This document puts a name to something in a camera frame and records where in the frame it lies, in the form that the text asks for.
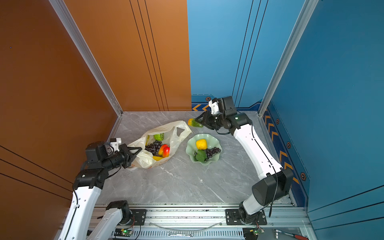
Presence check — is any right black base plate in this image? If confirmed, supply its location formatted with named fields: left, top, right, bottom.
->
left=225, top=208, right=267, bottom=226

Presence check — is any yellow banana bunch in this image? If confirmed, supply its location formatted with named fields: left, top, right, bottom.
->
left=153, top=156, right=164, bottom=162

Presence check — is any red handled tool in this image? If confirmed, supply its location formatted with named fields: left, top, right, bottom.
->
left=274, top=229, right=309, bottom=240

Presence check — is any cream plastic bag orange print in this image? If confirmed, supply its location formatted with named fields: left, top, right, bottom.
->
left=129, top=121, right=192, bottom=169

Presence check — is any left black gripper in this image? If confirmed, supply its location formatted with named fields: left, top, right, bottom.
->
left=102, top=144, right=142, bottom=173

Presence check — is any light green fruit plate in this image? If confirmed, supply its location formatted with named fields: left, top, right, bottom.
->
left=186, top=134, right=223, bottom=166

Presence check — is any green avocado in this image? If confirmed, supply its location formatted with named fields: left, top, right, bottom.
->
left=188, top=119, right=204, bottom=128

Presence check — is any green circuit board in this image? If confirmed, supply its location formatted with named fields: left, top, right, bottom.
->
left=113, top=228, right=134, bottom=239

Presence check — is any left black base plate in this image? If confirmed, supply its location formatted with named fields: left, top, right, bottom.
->
left=118, top=209, right=147, bottom=226

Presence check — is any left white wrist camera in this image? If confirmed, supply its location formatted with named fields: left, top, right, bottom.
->
left=109, top=138, right=122, bottom=152

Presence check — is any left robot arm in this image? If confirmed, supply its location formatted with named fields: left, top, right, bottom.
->
left=59, top=139, right=147, bottom=240

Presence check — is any aluminium rail frame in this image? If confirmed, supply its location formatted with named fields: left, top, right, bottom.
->
left=53, top=201, right=316, bottom=240

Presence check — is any small right circuit board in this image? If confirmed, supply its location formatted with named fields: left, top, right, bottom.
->
left=243, top=228, right=265, bottom=240

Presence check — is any dark purple grape bunch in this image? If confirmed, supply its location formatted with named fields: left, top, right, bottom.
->
left=145, top=141, right=163, bottom=156

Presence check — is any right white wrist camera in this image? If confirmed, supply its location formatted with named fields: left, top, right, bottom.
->
left=209, top=98, right=220, bottom=116

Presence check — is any yellow lemon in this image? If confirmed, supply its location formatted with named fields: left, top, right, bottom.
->
left=196, top=139, right=208, bottom=150

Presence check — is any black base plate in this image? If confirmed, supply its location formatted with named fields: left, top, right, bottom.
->
left=225, top=208, right=267, bottom=226
left=118, top=209, right=147, bottom=226

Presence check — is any red orange mango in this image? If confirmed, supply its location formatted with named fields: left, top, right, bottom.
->
left=162, top=147, right=170, bottom=158

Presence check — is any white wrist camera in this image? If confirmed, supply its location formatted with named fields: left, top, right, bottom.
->
left=209, top=98, right=220, bottom=116
left=109, top=138, right=122, bottom=152

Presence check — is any silver wrench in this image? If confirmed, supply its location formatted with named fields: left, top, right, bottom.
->
left=167, top=233, right=195, bottom=238

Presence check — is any red yellow mango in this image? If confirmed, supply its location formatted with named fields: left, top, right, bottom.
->
left=158, top=144, right=168, bottom=156

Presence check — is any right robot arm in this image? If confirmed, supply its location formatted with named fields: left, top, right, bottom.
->
left=197, top=96, right=294, bottom=225

